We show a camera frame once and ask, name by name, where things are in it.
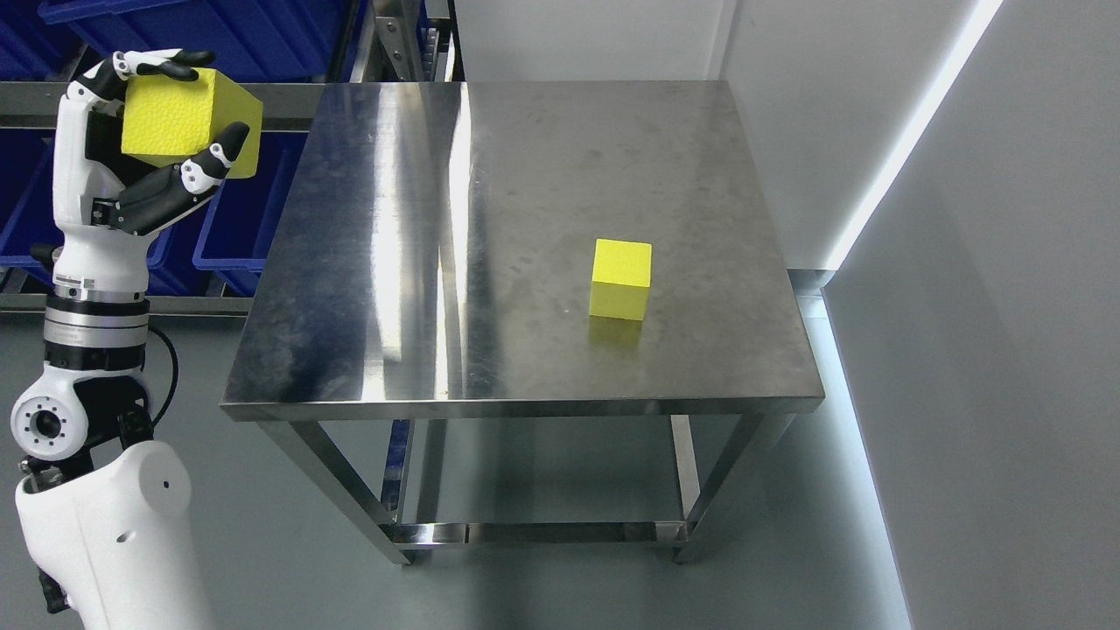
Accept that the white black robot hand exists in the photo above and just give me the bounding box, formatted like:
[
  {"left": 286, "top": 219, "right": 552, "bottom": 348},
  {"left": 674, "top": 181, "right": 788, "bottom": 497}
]
[{"left": 52, "top": 48, "right": 249, "bottom": 302}]

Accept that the yellow foam block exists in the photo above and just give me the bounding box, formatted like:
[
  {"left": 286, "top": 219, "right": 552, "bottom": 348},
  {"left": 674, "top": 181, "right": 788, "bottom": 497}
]
[
  {"left": 589, "top": 239, "right": 653, "bottom": 322},
  {"left": 120, "top": 68, "right": 263, "bottom": 179}
]

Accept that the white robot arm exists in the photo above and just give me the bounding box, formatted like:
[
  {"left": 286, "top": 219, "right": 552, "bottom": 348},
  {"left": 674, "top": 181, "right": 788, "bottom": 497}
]
[{"left": 10, "top": 241, "right": 216, "bottom": 629}]

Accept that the metal shelf rack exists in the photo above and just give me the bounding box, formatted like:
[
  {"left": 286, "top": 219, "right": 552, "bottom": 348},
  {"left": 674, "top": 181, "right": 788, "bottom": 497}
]
[{"left": 0, "top": 0, "right": 465, "bottom": 318}]

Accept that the blue bin beside table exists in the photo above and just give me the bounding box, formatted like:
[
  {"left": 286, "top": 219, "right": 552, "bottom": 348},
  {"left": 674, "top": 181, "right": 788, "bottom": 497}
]
[{"left": 192, "top": 132, "right": 308, "bottom": 298}]

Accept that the blue bin upper left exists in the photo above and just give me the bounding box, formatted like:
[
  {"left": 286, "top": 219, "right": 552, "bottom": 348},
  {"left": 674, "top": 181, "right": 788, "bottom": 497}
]
[{"left": 38, "top": 1, "right": 352, "bottom": 82}]

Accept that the stainless steel table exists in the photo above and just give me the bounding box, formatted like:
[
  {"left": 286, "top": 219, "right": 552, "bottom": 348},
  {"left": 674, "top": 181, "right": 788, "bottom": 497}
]
[{"left": 220, "top": 82, "right": 825, "bottom": 564}]

